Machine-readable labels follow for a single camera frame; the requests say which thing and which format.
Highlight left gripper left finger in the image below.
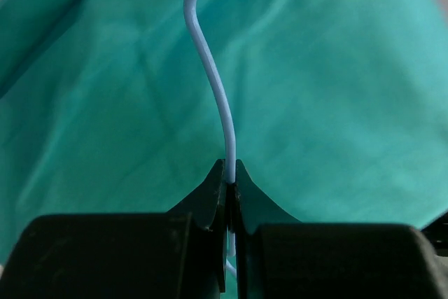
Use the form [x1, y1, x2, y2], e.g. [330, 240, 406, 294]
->
[1, 160, 227, 298]

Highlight blue hanger with teal trousers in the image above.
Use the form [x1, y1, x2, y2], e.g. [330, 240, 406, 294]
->
[183, 0, 239, 275]

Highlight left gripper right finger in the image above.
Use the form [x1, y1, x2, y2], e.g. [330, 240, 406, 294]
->
[233, 162, 447, 298]

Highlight teal trousers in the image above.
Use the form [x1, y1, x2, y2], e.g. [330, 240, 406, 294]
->
[1, 0, 447, 260]

